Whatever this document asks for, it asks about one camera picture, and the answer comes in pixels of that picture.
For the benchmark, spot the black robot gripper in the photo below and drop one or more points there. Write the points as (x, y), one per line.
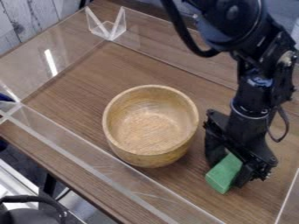
(239, 133)

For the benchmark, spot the green rectangular block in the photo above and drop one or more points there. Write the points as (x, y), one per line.
(221, 174)

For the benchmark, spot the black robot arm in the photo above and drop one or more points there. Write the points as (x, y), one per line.
(237, 27)

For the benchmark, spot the brown wooden bowl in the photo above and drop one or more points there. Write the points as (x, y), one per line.
(149, 123)

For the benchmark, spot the black metal bracket with screw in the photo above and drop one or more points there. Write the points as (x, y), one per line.
(71, 219)

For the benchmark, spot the clear acrylic tray enclosure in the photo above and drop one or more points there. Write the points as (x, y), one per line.
(111, 97)

